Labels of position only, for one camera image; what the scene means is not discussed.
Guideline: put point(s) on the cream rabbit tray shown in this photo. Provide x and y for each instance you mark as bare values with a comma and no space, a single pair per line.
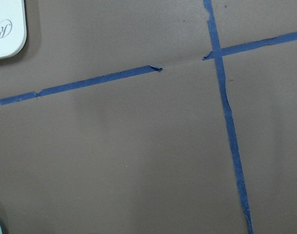
13,31

